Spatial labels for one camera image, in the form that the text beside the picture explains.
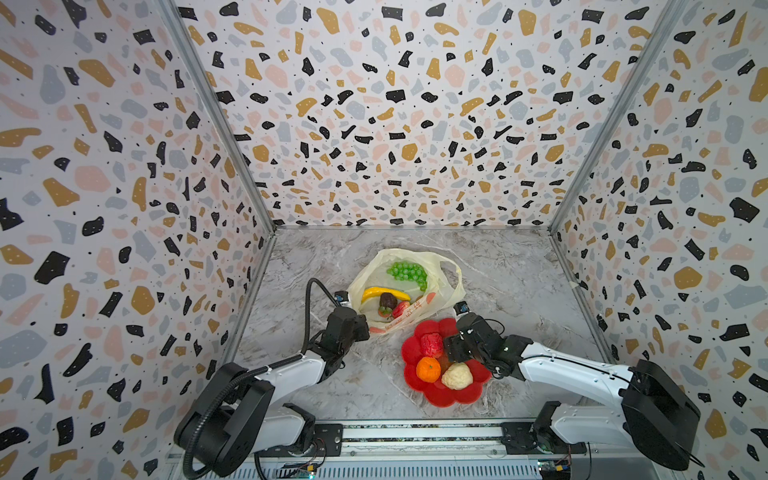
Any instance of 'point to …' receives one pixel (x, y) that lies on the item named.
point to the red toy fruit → (431, 345)
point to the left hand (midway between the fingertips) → (367, 316)
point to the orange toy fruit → (428, 369)
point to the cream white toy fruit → (457, 376)
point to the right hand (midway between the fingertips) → (454, 339)
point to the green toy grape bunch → (405, 270)
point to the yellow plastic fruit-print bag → (445, 288)
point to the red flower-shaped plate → (434, 392)
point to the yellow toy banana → (373, 291)
